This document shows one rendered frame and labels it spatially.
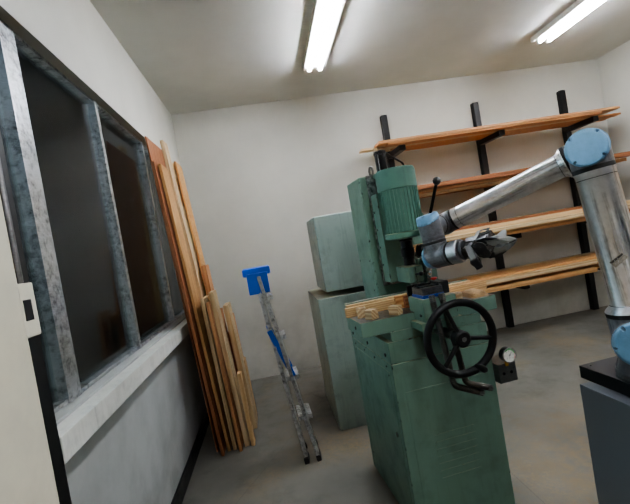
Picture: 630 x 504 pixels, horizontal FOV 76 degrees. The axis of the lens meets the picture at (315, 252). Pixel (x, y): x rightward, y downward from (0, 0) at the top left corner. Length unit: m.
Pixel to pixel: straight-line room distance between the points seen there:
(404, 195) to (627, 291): 0.83
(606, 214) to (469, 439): 1.02
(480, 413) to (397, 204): 0.94
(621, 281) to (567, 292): 3.69
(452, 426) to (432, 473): 0.20
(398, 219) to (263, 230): 2.45
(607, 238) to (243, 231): 3.19
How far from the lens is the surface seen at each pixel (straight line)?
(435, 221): 1.63
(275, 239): 4.04
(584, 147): 1.49
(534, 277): 4.45
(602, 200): 1.49
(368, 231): 1.97
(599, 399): 1.83
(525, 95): 5.16
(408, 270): 1.79
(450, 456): 1.93
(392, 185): 1.76
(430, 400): 1.80
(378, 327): 1.64
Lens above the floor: 1.25
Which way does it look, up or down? 1 degrees down
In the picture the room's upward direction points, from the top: 10 degrees counter-clockwise
